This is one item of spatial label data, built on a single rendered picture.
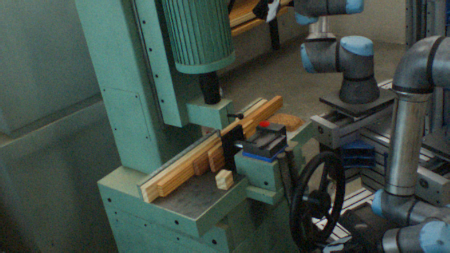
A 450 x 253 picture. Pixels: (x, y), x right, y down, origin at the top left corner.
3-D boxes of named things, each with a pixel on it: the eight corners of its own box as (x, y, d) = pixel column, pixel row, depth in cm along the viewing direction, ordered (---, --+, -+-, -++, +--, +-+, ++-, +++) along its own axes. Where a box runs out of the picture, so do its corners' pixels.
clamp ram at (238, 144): (244, 168, 154) (240, 141, 150) (225, 162, 158) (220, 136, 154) (262, 153, 160) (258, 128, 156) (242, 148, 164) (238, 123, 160)
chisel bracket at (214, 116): (223, 134, 157) (218, 109, 153) (189, 126, 166) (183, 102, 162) (238, 124, 162) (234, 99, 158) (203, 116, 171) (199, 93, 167)
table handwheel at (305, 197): (313, 149, 136) (357, 156, 159) (251, 135, 149) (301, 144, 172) (290, 258, 137) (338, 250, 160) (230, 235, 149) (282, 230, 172)
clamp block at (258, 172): (275, 193, 146) (271, 166, 142) (237, 182, 154) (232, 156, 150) (303, 167, 156) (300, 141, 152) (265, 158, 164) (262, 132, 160)
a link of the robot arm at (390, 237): (391, 239, 123) (404, 219, 129) (375, 241, 127) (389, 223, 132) (407, 266, 124) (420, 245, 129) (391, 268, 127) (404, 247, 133)
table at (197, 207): (226, 251, 132) (223, 232, 129) (144, 217, 151) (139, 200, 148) (339, 140, 172) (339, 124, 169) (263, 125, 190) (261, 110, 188)
